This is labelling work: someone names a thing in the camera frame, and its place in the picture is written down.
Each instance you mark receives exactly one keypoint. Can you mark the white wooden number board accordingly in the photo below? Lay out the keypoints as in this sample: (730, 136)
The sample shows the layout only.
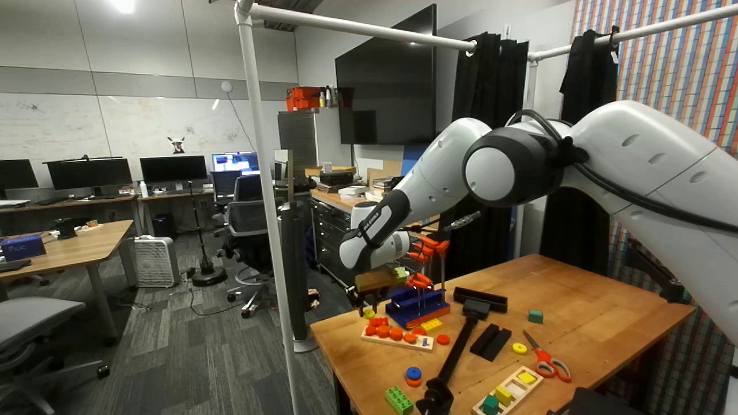
(425, 343)

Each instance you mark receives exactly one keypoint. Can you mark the round orange block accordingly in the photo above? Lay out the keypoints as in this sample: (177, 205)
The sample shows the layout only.
(413, 384)

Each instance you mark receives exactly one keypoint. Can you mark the wooden office desk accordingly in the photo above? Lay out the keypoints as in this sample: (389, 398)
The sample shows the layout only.
(65, 249)

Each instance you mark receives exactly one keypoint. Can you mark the yellow toy brick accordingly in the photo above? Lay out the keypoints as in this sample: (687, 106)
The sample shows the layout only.
(433, 325)

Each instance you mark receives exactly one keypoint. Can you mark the white pipe frame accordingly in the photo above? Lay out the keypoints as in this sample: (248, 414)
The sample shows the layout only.
(266, 192)

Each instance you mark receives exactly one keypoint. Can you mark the lit blue computer monitor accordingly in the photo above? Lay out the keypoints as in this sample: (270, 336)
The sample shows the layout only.
(235, 161)

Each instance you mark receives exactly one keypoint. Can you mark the green toy brick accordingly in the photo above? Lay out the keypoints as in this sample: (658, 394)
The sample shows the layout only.
(397, 400)

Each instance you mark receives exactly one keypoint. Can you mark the black column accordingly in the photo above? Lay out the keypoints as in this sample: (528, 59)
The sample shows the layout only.
(297, 253)

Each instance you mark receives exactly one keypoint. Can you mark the black drawer cabinet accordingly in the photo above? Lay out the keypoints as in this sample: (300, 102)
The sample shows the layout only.
(333, 237)

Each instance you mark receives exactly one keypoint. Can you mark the teal puzzle piece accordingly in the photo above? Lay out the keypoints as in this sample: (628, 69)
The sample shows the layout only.
(491, 405)

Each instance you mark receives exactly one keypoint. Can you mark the black stand with base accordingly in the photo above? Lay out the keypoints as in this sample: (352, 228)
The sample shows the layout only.
(207, 273)

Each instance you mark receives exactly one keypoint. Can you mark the purple box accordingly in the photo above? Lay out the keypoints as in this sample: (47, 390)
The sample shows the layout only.
(22, 244)

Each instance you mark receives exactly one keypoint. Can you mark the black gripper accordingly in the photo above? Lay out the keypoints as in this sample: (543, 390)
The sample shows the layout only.
(360, 296)

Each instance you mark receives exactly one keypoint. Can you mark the red toy brick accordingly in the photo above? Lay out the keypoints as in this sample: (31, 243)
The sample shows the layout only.
(378, 320)

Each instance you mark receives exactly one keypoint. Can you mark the round red block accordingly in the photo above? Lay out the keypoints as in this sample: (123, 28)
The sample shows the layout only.
(411, 336)
(443, 339)
(374, 330)
(401, 334)
(386, 333)

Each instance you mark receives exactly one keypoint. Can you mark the round blue block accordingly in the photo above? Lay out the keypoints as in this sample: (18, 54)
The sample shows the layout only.
(413, 372)

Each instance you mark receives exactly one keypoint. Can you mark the white box fan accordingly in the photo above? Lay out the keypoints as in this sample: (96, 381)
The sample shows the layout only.
(154, 260)

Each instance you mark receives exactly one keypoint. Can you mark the round grey floor base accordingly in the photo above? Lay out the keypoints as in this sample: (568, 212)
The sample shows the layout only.
(304, 343)

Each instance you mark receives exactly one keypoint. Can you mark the grey tall cabinet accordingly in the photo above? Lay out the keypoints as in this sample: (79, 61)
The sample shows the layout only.
(297, 141)

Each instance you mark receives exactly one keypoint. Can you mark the black curtain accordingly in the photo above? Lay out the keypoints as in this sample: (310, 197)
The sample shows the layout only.
(492, 69)
(589, 71)

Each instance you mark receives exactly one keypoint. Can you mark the yellow square puzzle piece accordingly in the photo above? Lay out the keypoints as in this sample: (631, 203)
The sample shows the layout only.
(528, 377)

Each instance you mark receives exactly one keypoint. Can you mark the round yellow block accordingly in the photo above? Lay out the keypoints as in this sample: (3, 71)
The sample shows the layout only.
(368, 311)

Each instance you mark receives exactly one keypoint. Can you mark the black ridged block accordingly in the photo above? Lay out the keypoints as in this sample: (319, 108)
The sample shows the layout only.
(491, 341)

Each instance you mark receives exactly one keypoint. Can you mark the black computer monitor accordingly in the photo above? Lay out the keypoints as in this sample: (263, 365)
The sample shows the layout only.
(89, 173)
(174, 166)
(14, 173)

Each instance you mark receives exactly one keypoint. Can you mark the blue tool rack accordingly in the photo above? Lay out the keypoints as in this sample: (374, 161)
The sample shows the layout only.
(417, 305)

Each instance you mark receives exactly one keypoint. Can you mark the dark office chair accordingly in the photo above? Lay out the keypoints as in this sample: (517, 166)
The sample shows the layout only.
(245, 219)

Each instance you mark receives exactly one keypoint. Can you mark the small drone figure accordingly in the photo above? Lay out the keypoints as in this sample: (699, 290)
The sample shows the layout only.
(177, 144)

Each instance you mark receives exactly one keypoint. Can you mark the shape puzzle board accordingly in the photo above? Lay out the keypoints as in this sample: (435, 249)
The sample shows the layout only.
(509, 384)

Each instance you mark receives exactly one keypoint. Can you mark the long wall desk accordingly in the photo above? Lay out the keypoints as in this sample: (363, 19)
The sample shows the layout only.
(71, 203)

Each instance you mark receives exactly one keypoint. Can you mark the black flat bar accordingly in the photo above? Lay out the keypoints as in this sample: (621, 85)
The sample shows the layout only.
(492, 301)

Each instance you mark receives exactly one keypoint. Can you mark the large black wall screen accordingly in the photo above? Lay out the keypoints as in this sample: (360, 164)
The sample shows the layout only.
(383, 84)

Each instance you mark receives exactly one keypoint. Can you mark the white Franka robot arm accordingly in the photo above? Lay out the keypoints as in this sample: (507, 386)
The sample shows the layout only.
(638, 152)

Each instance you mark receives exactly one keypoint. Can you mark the black flat object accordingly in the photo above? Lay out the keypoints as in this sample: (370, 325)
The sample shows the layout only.
(597, 405)

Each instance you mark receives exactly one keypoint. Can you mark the grey office chair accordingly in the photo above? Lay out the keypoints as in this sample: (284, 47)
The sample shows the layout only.
(36, 315)

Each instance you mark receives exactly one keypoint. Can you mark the orange storage box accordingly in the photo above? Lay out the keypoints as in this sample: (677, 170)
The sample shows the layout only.
(304, 97)

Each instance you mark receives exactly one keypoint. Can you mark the green cube block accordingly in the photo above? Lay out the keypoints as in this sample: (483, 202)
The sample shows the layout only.
(537, 316)

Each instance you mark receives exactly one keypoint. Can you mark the black clamp pole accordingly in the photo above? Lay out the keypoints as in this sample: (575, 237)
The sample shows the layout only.
(455, 356)

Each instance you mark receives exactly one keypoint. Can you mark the wooden counter top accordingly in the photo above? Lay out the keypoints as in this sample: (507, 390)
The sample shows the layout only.
(337, 202)

